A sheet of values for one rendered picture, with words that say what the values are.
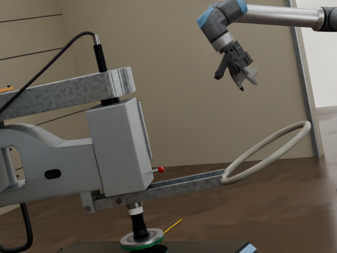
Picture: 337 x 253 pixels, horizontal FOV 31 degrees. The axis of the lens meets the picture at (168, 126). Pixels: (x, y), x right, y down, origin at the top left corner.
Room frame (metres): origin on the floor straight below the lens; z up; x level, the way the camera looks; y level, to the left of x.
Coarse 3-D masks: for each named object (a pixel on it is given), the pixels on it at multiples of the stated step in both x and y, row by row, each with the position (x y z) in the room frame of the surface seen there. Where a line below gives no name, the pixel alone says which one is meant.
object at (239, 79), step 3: (234, 75) 2.58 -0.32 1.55; (237, 75) 2.58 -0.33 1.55; (240, 75) 2.60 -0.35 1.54; (234, 78) 2.60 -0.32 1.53; (237, 78) 2.58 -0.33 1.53; (240, 78) 2.61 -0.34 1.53; (243, 78) 2.62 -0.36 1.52; (237, 81) 2.59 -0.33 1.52; (240, 81) 2.61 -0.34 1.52; (237, 84) 2.60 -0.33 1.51; (240, 84) 2.61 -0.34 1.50; (240, 87) 2.61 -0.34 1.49; (243, 90) 2.62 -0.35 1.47
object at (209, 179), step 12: (168, 180) 2.88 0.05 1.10; (180, 180) 2.87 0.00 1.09; (192, 180) 2.86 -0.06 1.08; (204, 180) 2.74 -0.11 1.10; (216, 180) 2.73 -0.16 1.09; (144, 192) 2.80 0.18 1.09; (156, 192) 2.78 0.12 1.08; (168, 192) 2.77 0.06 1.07; (180, 192) 2.76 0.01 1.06; (96, 204) 2.84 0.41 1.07; (108, 204) 2.83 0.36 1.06; (120, 204) 2.82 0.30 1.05
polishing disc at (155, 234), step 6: (150, 228) 2.96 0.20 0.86; (156, 228) 2.94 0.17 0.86; (132, 234) 2.93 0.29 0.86; (150, 234) 2.86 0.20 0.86; (156, 234) 2.84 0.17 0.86; (162, 234) 2.84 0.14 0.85; (120, 240) 2.87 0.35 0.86; (126, 240) 2.85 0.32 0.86; (132, 240) 2.83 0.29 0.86; (138, 240) 2.81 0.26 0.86; (144, 240) 2.79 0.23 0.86; (150, 240) 2.77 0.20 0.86; (126, 246) 2.79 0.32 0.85; (132, 246) 2.77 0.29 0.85
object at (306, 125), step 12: (276, 132) 2.94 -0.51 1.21; (288, 132) 2.89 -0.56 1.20; (300, 132) 2.58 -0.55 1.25; (264, 144) 2.95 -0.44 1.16; (288, 144) 2.52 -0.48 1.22; (240, 156) 2.95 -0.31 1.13; (276, 156) 2.50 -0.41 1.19; (228, 168) 2.87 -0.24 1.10; (252, 168) 2.52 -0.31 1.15; (228, 180) 2.61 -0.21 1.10; (240, 180) 2.56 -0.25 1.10
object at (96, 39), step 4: (92, 36) 2.87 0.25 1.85; (96, 36) 2.86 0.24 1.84; (96, 40) 2.86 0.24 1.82; (96, 44) 2.86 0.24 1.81; (100, 44) 2.86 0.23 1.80; (96, 48) 2.85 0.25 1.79; (100, 48) 2.86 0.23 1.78; (96, 52) 2.85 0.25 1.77; (100, 52) 2.85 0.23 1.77; (96, 56) 2.86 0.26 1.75; (100, 56) 2.85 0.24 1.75; (96, 60) 2.87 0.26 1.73; (100, 60) 2.85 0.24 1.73; (104, 60) 2.86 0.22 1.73; (100, 64) 2.85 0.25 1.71; (104, 64) 2.86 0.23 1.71; (100, 68) 2.85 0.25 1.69; (104, 68) 2.85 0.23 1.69; (100, 72) 2.86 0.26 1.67
